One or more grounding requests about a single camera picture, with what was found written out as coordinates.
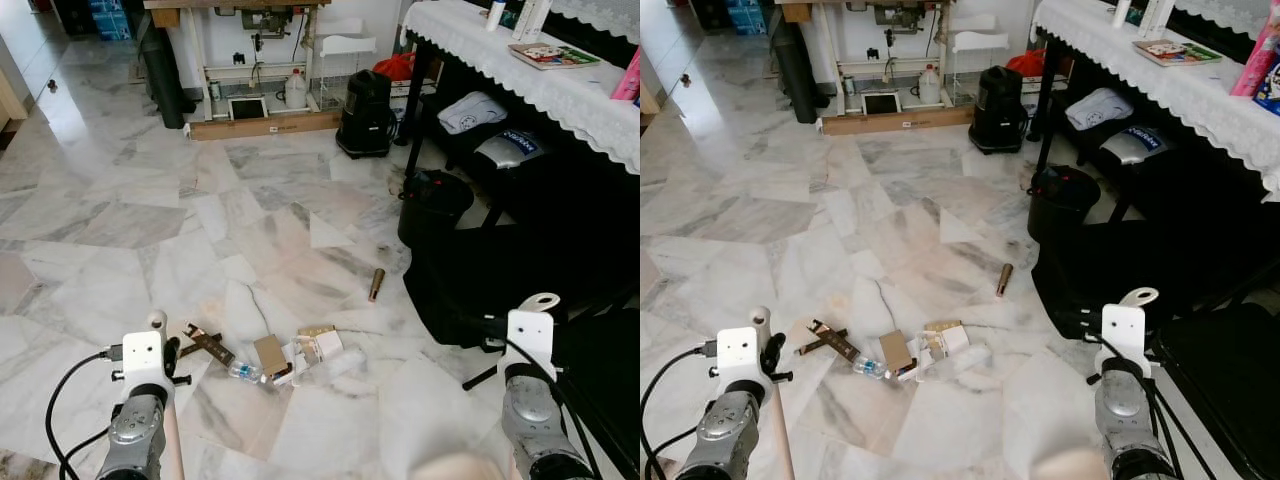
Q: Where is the clear plastic wrapper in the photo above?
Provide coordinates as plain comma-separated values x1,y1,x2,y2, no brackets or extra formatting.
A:
318,345,373,379
944,340,997,375

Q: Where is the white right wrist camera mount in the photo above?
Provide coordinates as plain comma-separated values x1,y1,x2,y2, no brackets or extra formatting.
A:
505,307,557,379
1099,302,1147,377

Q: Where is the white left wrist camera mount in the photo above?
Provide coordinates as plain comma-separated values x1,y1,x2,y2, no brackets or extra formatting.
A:
119,330,167,399
716,326,762,397

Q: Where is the pink package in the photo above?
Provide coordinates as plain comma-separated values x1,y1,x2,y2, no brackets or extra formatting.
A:
1231,14,1280,101
611,44,641,103

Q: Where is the white-framed sewing table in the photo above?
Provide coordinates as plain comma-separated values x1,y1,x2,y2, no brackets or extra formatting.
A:
774,0,963,119
143,0,333,123

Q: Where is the blue box stack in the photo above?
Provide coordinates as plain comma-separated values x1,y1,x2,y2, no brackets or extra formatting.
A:
724,0,767,37
87,0,134,42

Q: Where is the silver appliance with blue label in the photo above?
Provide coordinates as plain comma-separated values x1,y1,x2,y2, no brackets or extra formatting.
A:
471,127,547,172
1096,124,1172,167

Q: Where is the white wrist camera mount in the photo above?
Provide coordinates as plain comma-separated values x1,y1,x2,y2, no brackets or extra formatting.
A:
716,326,762,397
119,330,167,399
505,307,557,379
1099,302,1147,377

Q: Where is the brown cardboard piece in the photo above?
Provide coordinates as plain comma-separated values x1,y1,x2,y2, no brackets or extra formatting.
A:
879,329,918,378
252,334,293,381

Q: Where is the white folded bag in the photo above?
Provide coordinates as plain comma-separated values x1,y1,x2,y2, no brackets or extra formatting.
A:
436,91,510,137
1064,87,1135,133

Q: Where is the black canister vacuum cleaner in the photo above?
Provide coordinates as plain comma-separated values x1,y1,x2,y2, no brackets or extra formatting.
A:
967,65,1027,155
334,69,398,160

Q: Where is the blue package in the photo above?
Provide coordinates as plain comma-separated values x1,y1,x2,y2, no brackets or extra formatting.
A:
1254,60,1280,117

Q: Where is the white flat box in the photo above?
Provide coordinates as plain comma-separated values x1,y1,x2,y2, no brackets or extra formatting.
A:
1139,0,1178,37
511,0,553,42

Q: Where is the black rolled mat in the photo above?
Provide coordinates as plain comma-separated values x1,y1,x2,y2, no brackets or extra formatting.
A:
769,12,832,127
138,12,197,131

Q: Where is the large black cloth cover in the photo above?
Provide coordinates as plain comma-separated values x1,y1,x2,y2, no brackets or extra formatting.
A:
1030,180,1280,343
404,180,641,349

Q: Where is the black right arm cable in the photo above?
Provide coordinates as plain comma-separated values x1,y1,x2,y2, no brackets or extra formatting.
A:
1088,335,1217,480
498,335,603,480

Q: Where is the table with white lace cloth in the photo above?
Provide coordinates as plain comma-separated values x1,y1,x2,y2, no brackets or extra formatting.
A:
400,0,641,177
1030,0,1280,203

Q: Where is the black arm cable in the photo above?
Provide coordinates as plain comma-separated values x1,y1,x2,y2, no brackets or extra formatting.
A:
44,344,123,480
498,335,603,480
640,344,721,480
1088,335,1217,480

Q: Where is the red plastic bag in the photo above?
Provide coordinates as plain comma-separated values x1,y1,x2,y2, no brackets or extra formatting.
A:
372,51,417,84
1004,47,1047,80

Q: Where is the colourful picture book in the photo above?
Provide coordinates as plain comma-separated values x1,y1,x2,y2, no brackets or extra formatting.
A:
1132,37,1224,69
507,42,603,72

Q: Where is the pink-handled broom with white knob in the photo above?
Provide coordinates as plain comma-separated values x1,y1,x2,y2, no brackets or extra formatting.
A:
749,305,798,480
148,310,188,480

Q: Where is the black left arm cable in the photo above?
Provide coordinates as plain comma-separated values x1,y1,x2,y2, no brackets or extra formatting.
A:
640,344,721,480
44,344,123,480

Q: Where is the white wire rack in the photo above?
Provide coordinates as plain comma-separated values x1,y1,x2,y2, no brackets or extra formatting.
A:
944,13,1012,108
309,14,380,113

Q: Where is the dark brown strip scrap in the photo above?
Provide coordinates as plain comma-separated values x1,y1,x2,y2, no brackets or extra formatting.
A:
798,319,863,365
178,322,238,368

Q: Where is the black bucket with red mark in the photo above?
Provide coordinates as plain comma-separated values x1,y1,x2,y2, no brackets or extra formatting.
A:
397,169,477,248
1026,164,1102,243

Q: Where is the long brown cardboard box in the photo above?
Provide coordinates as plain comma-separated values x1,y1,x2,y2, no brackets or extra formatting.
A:
187,109,343,142
819,104,975,137

